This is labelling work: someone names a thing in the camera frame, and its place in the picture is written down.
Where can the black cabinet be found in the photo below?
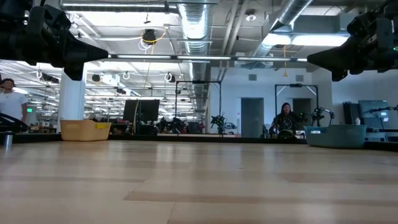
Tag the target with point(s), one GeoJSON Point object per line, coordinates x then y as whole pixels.
{"type": "Point", "coordinates": [349, 113]}

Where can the grey-blue plastic bin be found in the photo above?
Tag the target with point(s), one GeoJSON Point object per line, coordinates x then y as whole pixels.
{"type": "Point", "coordinates": [335, 138]}

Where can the white bottle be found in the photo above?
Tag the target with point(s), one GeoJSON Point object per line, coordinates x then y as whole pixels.
{"type": "Point", "coordinates": [358, 122]}

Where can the black rig frame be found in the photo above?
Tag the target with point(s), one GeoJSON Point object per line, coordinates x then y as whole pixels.
{"type": "Point", "coordinates": [199, 81]}
{"type": "Point", "coordinates": [295, 85]}

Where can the white column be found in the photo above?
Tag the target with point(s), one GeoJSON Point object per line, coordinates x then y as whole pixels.
{"type": "Point", "coordinates": [71, 99]}

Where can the computer monitor with stand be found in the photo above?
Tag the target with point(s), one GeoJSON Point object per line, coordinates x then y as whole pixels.
{"type": "Point", "coordinates": [373, 107]}

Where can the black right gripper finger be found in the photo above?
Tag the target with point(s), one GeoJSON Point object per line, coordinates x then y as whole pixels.
{"type": "Point", "coordinates": [339, 75]}
{"type": "Point", "coordinates": [335, 57]}

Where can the long LED light bar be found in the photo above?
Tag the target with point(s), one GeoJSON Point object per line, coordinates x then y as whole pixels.
{"type": "Point", "coordinates": [202, 58]}

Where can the grey door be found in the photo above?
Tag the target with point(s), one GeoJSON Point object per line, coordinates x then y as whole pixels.
{"type": "Point", "coordinates": [252, 118]}

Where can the wall air vent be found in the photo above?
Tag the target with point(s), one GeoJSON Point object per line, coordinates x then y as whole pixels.
{"type": "Point", "coordinates": [299, 78]}
{"type": "Point", "coordinates": [252, 77]}

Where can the black computer monitor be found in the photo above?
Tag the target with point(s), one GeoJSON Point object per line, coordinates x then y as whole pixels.
{"type": "Point", "coordinates": [146, 110]}

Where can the silver ceiling duct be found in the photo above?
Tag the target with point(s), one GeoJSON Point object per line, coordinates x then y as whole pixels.
{"type": "Point", "coordinates": [196, 28]}
{"type": "Point", "coordinates": [289, 12]}

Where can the person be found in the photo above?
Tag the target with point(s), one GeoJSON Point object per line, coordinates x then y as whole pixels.
{"type": "Point", "coordinates": [12, 104]}
{"type": "Point", "coordinates": [285, 118]}

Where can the silver metal post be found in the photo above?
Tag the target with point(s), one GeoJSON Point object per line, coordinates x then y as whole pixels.
{"type": "Point", "coordinates": [8, 140]}

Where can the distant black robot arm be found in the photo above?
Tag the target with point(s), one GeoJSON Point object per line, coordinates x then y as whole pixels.
{"type": "Point", "coordinates": [217, 122]}
{"type": "Point", "coordinates": [174, 124]}

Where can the yellow plastic bin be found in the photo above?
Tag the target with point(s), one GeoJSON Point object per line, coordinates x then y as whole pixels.
{"type": "Point", "coordinates": [81, 132]}

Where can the round ceiling detector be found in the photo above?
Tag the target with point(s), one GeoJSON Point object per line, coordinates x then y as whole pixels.
{"type": "Point", "coordinates": [250, 17]}

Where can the black aluminium table frame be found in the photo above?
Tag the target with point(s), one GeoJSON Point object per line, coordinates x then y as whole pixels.
{"type": "Point", "coordinates": [264, 140]}

